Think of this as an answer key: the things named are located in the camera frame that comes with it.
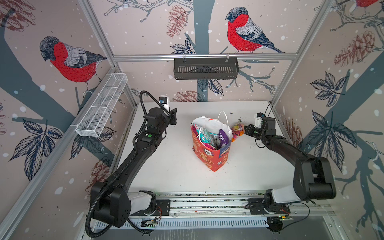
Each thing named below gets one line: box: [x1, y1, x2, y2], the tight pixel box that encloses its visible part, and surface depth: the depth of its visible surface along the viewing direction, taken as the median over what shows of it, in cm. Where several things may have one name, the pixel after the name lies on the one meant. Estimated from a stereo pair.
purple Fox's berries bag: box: [218, 128, 230, 149], surface depth 81 cm
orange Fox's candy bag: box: [230, 123, 245, 142], surface depth 94 cm
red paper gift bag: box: [190, 111, 234, 172], surface depth 80 cm
